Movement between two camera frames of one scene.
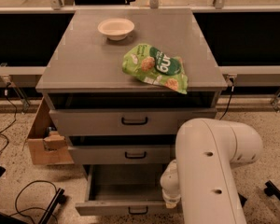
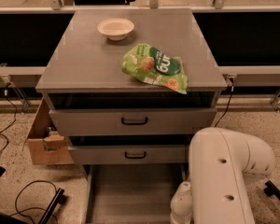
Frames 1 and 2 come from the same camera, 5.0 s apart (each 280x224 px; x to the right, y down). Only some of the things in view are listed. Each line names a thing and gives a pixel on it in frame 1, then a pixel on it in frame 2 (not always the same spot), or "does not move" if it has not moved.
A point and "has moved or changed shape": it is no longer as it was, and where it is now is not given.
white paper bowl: x=116 y=29 does not move
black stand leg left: x=59 y=198 does not move
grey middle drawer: x=120 y=154 does not move
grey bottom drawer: x=125 y=189 has moved or changed shape
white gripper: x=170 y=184 -> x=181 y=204
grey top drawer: x=124 y=121 does not move
